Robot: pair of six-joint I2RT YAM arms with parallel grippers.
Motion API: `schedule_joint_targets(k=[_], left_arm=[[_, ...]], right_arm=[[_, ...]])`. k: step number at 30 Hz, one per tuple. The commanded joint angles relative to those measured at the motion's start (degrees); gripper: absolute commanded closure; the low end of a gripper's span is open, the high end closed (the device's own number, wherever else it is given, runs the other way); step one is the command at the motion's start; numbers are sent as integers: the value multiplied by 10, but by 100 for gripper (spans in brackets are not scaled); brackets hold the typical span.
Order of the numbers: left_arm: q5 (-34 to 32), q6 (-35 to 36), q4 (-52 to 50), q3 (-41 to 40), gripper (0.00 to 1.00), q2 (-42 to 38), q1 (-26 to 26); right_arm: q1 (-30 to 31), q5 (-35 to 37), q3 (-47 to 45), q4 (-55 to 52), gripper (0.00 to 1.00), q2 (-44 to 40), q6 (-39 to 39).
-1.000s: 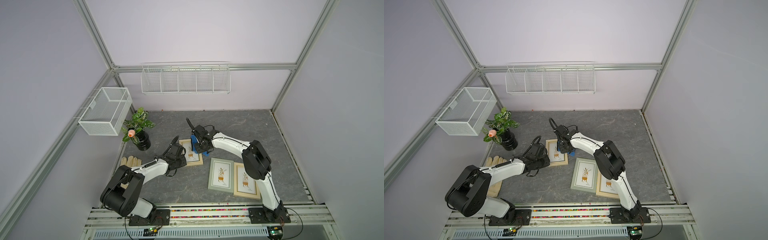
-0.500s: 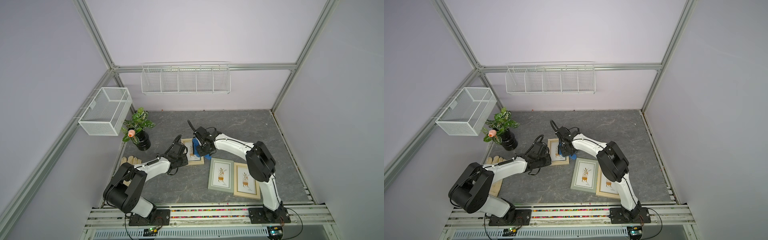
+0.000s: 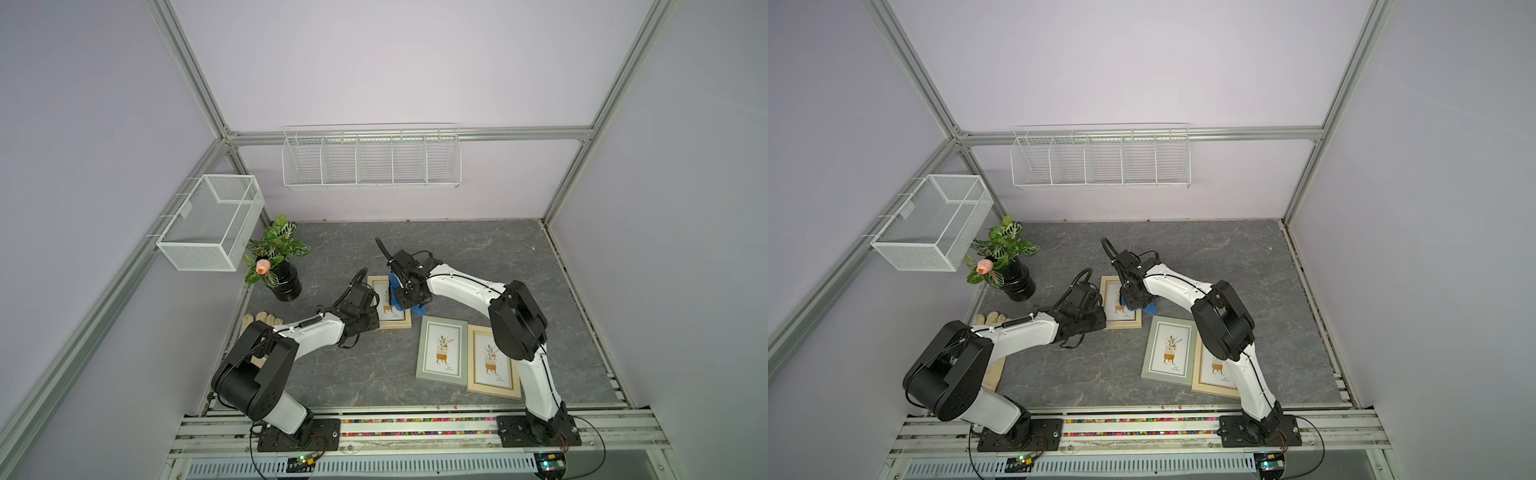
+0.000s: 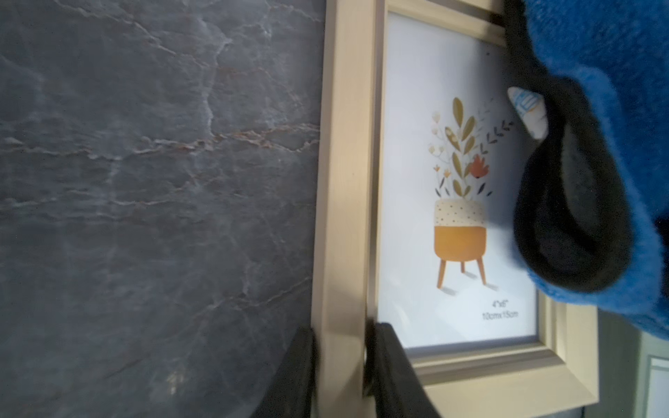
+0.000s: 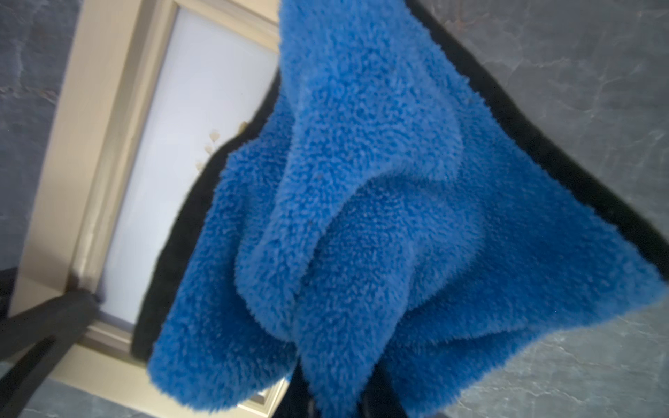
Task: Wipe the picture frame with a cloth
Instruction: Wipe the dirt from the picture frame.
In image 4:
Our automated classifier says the blue microfibre cloth black trim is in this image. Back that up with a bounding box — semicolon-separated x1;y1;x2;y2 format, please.
505;1;668;339

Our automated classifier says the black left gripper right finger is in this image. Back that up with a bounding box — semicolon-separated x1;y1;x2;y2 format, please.
365;322;439;418

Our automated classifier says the green-grey picture frame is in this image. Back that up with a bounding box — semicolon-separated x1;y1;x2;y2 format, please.
584;311;668;417

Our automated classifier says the beige picture frame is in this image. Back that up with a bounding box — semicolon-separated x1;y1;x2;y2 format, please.
312;1;599;417

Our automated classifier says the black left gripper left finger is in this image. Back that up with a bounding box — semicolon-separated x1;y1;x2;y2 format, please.
251;327;316;418

